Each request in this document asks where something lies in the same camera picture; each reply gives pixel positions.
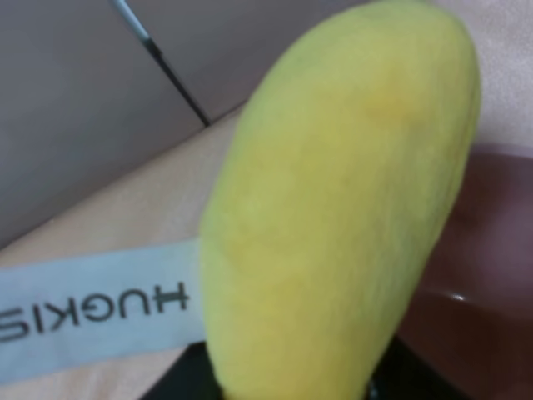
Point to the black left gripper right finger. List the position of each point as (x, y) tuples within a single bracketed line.
[(400, 374)]

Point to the large pink bowl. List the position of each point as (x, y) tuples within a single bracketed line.
[(471, 318)]

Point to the yellow plush banana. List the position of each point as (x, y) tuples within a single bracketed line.
[(335, 188)]

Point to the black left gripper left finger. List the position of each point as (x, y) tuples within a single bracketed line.
[(190, 377)]

